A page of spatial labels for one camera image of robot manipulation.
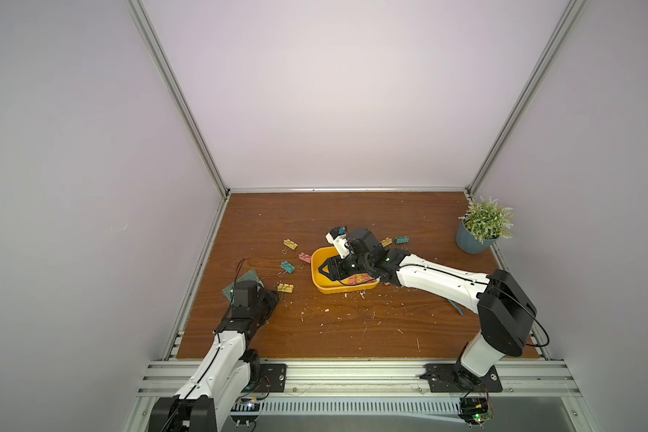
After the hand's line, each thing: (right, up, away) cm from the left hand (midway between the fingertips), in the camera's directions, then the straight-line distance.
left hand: (281, 290), depth 88 cm
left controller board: (-7, -28, -17) cm, 33 cm away
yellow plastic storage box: (+17, +3, -4) cm, 18 cm away
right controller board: (+55, -26, -19) cm, 63 cm away
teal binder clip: (+1, +6, +7) cm, 9 cm away
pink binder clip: (+6, +10, +9) cm, 14 cm away
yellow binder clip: (0, +14, +13) cm, 19 cm away
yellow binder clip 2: (+1, 0, +2) cm, 2 cm away
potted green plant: (+68, +23, 0) cm, 72 cm away
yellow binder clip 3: (+38, +15, +14) cm, 43 cm away
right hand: (+15, +11, -8) cm, 20 cm away
